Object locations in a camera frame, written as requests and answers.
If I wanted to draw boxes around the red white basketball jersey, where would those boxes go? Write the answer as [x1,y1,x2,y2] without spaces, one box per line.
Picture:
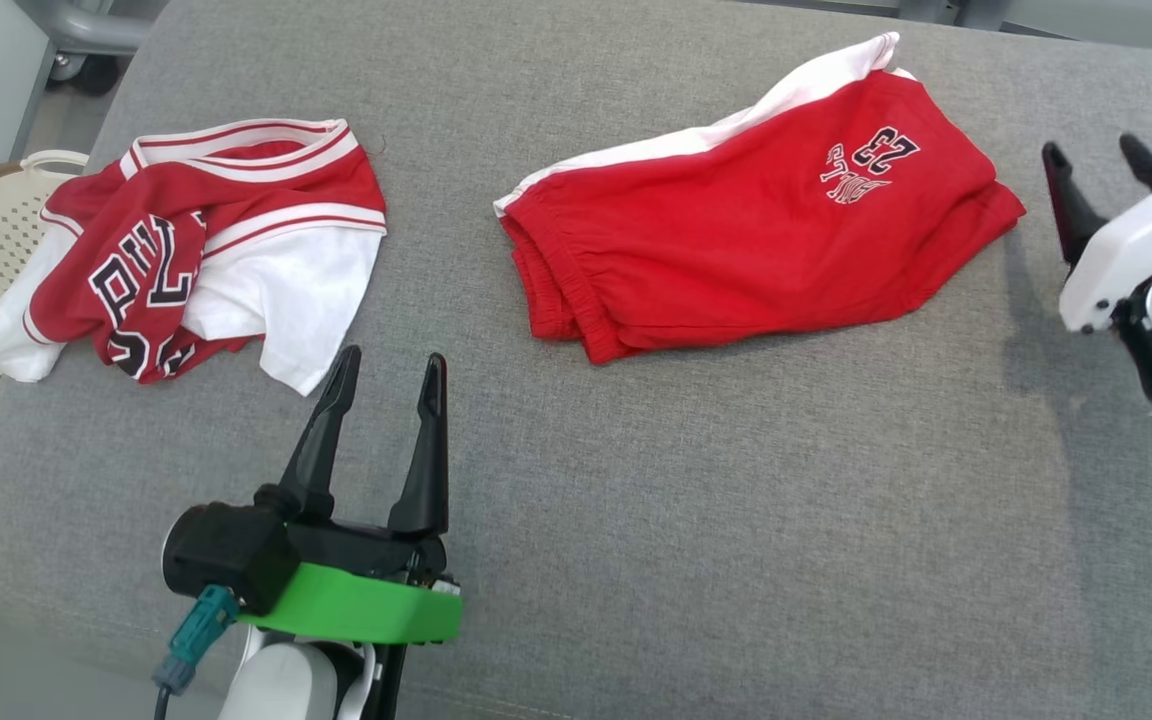
[0,118,388,398]

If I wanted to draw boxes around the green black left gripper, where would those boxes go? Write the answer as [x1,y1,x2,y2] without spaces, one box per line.
[236,345,464,646]

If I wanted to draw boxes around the grey metal trolley frame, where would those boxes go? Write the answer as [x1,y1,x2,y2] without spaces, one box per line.
[12,0,169,161]

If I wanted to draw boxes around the teal plug left arm cable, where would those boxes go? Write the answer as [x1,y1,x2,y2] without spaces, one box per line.
[151,585,240,720]

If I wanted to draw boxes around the red white-striped shorts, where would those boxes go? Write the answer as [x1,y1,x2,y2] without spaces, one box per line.
[493,31,1027,366]

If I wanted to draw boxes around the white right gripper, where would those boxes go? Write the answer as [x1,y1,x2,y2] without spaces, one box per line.
[1041,133,1152,336]

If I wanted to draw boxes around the black caster wheel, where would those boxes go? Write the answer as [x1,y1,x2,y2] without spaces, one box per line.
[49,52,123,98]

